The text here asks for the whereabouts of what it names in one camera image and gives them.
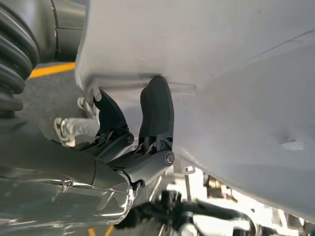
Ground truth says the person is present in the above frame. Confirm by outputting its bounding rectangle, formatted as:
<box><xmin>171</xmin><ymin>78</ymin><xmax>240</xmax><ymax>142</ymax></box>
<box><xmin>54</xmin><ymin>96</ymin><xmax>100</xmax><ymax>147</ymax></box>

